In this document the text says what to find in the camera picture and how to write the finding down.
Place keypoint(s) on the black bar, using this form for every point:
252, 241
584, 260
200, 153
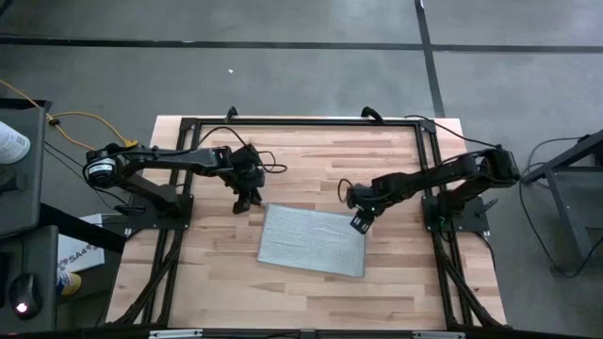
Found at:
80, 228

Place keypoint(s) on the white frame bracket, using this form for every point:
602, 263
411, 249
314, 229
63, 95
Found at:
176, 334

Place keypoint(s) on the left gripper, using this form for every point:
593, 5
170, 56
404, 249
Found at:
247, 174

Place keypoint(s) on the black computer mouse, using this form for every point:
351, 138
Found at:
26, 292

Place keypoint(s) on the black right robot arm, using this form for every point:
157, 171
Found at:
424, 179

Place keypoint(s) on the white cardboard box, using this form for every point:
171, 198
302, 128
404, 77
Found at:
77, 252

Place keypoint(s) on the white labelled bottle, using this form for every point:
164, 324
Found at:
11, 143

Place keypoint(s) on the person's foot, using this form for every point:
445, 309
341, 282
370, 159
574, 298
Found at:
70, 283

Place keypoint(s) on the black frame hook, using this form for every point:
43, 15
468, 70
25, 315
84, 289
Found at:
372, 113
231, 114

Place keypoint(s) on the light blue waffle microfiber towel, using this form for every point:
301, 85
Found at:
311, 240

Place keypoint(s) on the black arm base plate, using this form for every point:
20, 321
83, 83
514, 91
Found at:
186, 222
471, 224

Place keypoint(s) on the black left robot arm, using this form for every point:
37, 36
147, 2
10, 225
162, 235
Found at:
188, 160

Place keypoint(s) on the black metal table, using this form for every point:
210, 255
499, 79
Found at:
565, 155

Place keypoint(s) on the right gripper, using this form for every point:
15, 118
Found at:
363, 200

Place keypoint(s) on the black aluminium table frame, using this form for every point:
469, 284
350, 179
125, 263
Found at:
306, 122

